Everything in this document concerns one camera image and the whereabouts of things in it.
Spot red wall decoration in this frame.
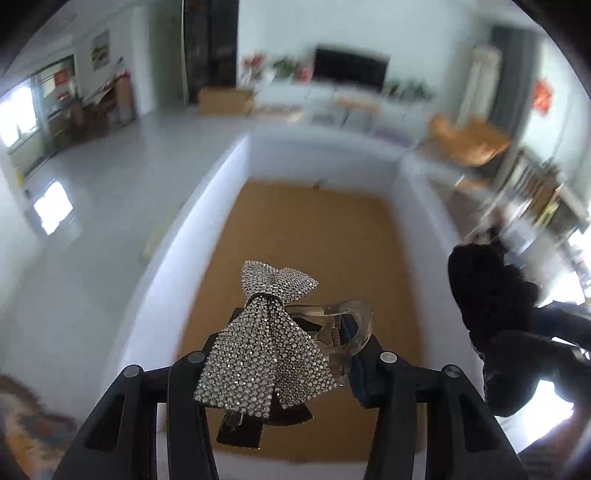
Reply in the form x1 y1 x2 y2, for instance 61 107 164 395
534 78 553 112

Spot black flat television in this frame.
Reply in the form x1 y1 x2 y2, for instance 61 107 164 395
314 45 391 92

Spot orange lounge chair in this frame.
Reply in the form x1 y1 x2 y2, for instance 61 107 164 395
428 114 512 168

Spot wooden stool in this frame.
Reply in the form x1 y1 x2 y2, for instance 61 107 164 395
336 98 383 117

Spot rhinestone bow hair clip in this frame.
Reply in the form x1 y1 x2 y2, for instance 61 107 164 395
194 260 374 449

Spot large plant in white pot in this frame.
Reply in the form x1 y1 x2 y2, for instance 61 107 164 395
404 79 437 101

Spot cluttered wooden shelf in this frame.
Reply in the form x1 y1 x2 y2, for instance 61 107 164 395
505 147 591 236

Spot black fuzzy cloth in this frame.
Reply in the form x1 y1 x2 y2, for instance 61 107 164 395
448 244 542 356

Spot framed wall picture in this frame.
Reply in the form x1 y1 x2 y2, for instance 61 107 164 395
90 29 112 71

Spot white standing air conditioner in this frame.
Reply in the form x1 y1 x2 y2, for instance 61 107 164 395
465 43 502 127

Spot white television cabinet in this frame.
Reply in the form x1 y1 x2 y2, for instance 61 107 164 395
249 76 446 141

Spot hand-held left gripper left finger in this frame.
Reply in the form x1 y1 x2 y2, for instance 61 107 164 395
53 307 246 480

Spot red flowers in white vase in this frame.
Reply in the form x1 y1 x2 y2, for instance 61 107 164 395
241 54 267 83

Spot cardboard box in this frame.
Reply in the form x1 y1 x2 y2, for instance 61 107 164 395
198 86 256 116

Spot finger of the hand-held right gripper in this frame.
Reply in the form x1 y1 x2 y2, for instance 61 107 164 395
531 301 591 363
482 330 575 417

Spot stack of cardboard boxes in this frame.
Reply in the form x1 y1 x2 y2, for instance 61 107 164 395
69 69 138 132

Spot dark tall cabinet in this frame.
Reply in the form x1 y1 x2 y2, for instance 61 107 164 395
183 0 239 105

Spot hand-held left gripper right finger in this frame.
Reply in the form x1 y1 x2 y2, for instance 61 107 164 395
348 335 529 480

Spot white storage box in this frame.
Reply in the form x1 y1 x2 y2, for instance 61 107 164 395
99 131 532 480

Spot grey curtain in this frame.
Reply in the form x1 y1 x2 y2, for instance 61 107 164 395
488 25 542 137

